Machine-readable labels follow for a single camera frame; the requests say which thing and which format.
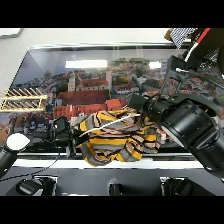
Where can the blue white checked garment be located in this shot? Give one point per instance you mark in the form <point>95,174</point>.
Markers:
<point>181,35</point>

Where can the white clothes hanger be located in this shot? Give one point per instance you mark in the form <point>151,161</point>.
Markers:
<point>110,125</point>

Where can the orange grey striped sweater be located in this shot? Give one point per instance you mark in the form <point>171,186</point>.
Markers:
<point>113,146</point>

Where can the black garment with red stripe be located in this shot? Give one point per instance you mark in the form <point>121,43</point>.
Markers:
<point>210,40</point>

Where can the silver frame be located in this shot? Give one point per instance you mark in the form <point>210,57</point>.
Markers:
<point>110,164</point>

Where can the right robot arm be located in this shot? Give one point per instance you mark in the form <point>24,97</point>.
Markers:
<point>193,130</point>

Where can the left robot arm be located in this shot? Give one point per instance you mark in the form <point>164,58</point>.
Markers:
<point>6,156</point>

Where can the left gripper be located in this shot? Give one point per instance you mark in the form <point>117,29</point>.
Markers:
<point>63,139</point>

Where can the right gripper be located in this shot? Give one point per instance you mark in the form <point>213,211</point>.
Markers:
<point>138,101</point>

